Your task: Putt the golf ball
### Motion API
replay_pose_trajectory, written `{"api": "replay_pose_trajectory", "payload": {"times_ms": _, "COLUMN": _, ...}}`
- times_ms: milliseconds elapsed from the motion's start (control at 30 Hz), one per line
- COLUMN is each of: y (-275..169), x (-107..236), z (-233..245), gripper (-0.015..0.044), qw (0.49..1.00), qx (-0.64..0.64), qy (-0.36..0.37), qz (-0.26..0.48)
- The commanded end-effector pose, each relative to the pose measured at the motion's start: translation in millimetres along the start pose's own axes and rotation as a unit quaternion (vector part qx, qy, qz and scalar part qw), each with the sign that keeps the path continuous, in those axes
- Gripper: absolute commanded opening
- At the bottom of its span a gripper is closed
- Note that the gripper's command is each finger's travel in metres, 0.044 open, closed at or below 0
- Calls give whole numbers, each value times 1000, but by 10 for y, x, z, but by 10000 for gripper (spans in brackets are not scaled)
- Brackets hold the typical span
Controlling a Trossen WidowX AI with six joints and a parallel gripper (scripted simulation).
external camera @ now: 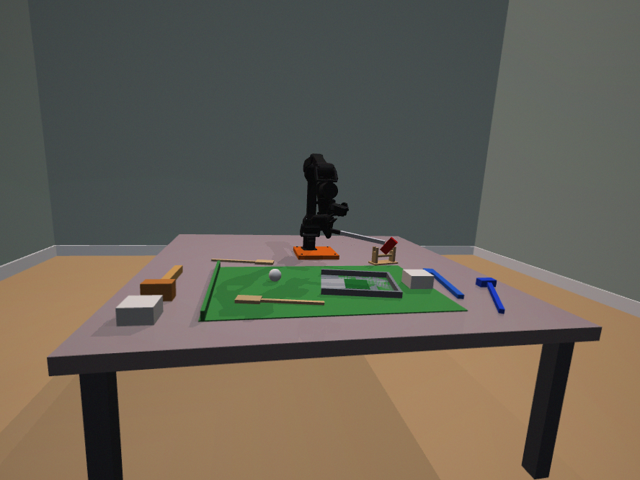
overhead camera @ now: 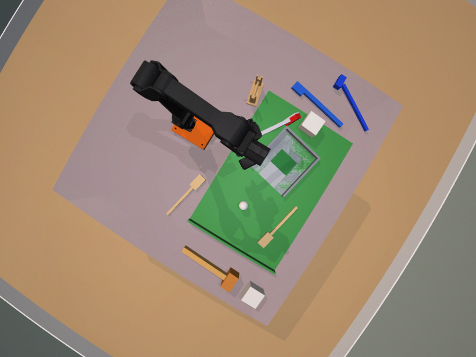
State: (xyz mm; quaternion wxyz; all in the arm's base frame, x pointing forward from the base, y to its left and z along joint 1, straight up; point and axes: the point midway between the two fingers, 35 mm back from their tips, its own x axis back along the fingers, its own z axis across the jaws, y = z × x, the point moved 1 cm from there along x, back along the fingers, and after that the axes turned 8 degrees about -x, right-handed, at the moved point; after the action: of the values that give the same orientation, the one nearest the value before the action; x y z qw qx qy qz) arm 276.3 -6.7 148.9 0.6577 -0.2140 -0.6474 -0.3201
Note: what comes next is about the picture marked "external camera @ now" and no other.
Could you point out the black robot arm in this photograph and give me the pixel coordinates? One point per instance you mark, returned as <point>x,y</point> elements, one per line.
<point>320,177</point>

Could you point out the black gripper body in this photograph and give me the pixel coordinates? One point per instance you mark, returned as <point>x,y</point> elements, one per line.
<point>323,215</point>

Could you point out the grey ball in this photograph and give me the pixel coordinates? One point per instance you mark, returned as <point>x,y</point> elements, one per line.
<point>275,275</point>

